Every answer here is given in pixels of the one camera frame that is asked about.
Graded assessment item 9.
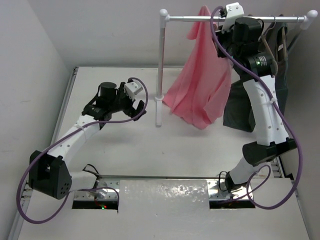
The beige hanger with green shirt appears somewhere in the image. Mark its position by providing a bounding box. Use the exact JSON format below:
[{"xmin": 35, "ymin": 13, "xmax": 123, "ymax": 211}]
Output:
[{"xmin": 272, "ymin": 22, "xmax": 288, "ymax": 62}]

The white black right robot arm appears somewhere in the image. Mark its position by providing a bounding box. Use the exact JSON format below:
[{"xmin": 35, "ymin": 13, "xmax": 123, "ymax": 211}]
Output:
[{"xmin": 214, "ymin": 16, "xmax": 297, "ymax": 192}]

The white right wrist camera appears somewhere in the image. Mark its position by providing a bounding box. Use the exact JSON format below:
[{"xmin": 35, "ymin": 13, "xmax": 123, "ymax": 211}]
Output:
[{"xmin": 220, "ymin": 2, "xmax": 244, "ymax": 34}]

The pink t shirt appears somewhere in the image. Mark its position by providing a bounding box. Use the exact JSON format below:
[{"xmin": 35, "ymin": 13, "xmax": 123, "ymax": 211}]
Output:
[{"xmin": 163, "ymin": 21, "xmax": 232, "ymax": 130}]

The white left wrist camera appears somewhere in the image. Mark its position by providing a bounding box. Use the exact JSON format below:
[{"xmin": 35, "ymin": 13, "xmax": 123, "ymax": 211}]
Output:
[{"xmin": 124, "ymin": 81, "xmax": 143, "ymax": 100}]

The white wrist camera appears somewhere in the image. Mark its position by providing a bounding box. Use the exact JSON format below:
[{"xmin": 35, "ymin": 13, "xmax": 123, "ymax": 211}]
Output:
[
  {"xmin": 220, "ymin": 2, "xmax": 244, "ymax": 34},
  {"xmin": 124, "ymin": 81, "xmax": 143, "ymax": 100}
]

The dark green t shirt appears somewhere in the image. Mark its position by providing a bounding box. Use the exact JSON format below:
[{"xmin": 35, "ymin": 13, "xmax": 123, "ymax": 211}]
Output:
[{"xmin": 223, "ymin": 22, "xmax": 289, "ymax": 133}]

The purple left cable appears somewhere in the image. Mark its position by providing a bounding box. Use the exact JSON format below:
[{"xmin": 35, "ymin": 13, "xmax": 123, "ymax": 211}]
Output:
[{"xmin": 16, "ymin": 76, "xmax": 150, "ymax": 224}]

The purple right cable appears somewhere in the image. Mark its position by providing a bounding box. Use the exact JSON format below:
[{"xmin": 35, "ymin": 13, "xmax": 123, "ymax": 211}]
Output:
[{"xmin": 210, "ymin": 6, "xmax": 303, "ymax": 210}]

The white clothes rack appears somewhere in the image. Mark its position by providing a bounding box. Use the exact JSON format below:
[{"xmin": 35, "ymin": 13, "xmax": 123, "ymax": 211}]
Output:
[{"xmin": 154, "ymin": 9, "xmax": 318, "ymax": 128}]

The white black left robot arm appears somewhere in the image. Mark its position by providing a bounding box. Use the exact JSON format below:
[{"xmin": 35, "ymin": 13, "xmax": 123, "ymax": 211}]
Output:
[{"xmin": 28, "ymin": 77, "xmax": 148, "ymax": 200}]

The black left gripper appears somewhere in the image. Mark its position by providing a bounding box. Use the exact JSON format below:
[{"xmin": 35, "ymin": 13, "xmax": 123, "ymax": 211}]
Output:
[{"xmin": 108, "ymin": 82, "xmax": 146, "ymax": 120}]

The purple cable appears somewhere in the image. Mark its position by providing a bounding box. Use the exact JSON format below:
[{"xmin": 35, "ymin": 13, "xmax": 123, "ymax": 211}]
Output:
[
  {"xmin": 210, "ymin": 6, "xmax": 303, "ymax": 210},
  {"xmin": 16, "ymin": 76, "xmax": 150, "ymax": 224}
]

